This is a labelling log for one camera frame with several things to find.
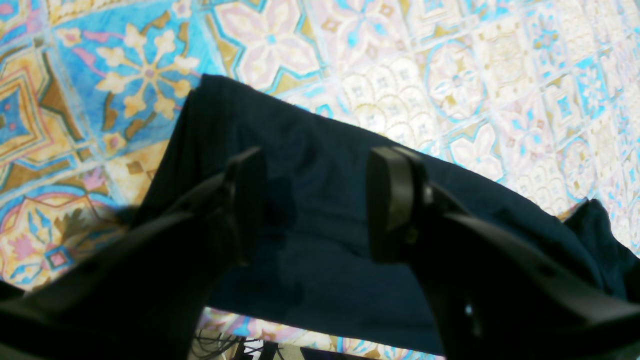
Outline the patterned tablecloth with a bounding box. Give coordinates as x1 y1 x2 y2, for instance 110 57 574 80
1 0 639 360

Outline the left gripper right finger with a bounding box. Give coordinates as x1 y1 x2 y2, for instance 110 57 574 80
366 146 640 360

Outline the black T-shirt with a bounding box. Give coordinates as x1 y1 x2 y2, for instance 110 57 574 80
132 75 639 355

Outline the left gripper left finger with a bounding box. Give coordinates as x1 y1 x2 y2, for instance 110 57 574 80
1 146 266 360

